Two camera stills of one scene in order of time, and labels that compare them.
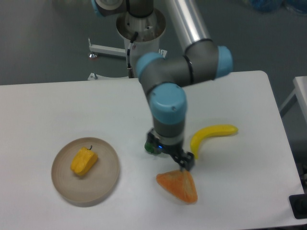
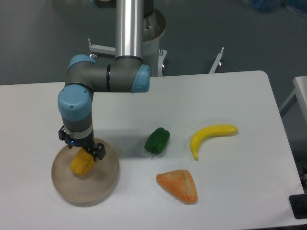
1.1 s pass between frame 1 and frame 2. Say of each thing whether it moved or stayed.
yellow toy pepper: stayed
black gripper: moved
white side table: stayed
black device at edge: stayed
